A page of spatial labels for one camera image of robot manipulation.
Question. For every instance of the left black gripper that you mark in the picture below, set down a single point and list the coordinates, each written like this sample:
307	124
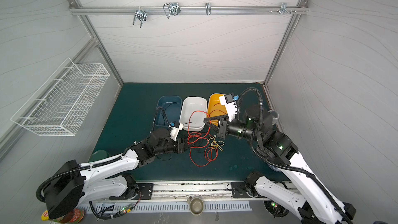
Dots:
180	146

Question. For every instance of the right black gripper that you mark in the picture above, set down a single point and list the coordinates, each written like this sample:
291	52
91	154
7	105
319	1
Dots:
222	127

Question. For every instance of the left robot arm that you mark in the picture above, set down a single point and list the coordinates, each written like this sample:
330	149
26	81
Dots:
74	184

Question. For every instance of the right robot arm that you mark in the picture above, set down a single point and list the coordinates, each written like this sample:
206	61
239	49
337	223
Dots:
246	117

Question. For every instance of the yellow plastic bin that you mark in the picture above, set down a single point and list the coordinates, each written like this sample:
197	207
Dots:
214	108

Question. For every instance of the white plastic bin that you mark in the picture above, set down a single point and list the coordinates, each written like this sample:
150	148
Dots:
193	113

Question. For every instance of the blue plastic bin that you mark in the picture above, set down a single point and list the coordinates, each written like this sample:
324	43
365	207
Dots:
168	110

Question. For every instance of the olive round cup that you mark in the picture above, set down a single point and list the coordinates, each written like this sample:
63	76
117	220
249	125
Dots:
196	205

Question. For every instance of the clear wine glass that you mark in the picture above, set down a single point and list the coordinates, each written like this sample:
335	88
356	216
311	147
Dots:
275	116

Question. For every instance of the green round lid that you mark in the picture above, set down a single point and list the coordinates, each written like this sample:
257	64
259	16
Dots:
99	155

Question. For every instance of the metal U-bolt hook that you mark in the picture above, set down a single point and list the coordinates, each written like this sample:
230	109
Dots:
171	9

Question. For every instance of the sauce bottle yellow cap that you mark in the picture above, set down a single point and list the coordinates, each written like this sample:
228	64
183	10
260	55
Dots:
73	217

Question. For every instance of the metal clamp hook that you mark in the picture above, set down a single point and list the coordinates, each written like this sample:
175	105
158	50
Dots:
140	16

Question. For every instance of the right metal clamp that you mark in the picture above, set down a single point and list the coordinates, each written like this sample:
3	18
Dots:
283	10

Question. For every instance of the aluminium crossbar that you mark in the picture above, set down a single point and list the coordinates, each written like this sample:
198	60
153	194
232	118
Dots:
301	9

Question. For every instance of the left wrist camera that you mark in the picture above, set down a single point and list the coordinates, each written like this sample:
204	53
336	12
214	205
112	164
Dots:
175	128

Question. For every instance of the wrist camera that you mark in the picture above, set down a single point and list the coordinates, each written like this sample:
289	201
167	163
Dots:
229	101
175	128

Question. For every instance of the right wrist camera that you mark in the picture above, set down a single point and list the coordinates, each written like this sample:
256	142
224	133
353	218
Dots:
229	101

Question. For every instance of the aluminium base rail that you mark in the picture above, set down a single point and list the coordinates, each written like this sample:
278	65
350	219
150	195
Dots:
189	189

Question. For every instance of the small metal bracket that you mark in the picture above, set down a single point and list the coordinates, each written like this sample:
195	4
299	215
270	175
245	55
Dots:
208	8

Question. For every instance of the white wire basket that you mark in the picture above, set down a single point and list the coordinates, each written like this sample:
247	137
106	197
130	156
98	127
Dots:
60	106

